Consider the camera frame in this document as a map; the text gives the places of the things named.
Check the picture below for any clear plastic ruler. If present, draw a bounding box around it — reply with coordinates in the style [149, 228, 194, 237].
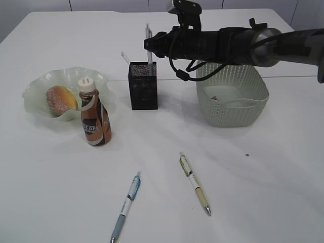
[121, 51, 131, 66]

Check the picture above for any grey-green plastic woven basket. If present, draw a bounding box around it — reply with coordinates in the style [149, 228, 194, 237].
[196, 65, 269, 128]

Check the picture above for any beige retractable pen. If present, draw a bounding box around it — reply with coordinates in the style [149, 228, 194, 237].
[179, 152, 212, 216]

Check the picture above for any white grey grip pen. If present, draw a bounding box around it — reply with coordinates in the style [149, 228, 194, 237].
[145, 23, 153, 76]

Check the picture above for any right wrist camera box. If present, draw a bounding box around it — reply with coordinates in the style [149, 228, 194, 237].
[167, 0, 202, 32]

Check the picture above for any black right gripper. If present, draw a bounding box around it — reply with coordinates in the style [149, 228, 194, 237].
[144, 26, 256, 66]

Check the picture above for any black mesh pen holder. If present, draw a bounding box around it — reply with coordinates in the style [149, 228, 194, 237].
[128, 62, 158, 110]

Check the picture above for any sugar-dusted bread roll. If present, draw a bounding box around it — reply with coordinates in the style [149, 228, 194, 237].
[46, 86, 78, 116]

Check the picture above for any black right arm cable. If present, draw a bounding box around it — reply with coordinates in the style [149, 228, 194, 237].
[168, 31, 231, 82]

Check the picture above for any light blue retractable pen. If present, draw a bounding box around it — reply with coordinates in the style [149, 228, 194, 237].
[110, 172, 141, 242]

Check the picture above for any paper ball with pink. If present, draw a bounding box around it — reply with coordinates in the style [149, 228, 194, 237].
[211, 96, 219, 101]

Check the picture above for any pale green wavy glass plate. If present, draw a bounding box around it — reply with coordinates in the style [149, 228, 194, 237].
[22, 67, 115, 122]

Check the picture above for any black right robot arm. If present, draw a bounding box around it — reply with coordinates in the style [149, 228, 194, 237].
[144, 24, 323, 84]

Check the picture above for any brown Nescafe coffee bottle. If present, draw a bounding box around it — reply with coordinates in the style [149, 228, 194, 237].
[78, 77, 112, 146]

